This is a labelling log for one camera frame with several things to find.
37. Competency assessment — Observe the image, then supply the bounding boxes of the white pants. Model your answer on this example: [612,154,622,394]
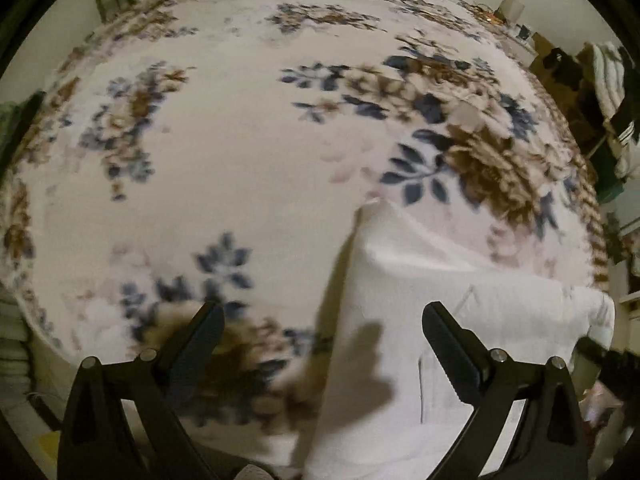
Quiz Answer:
[304,200,615,479]

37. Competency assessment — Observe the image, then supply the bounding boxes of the floral brown checkered blanket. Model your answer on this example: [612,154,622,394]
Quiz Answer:
[1,0,608,467]

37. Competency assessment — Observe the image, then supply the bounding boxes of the white striped hanging clothes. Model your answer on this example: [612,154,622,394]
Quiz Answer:
[578,42,639,180]

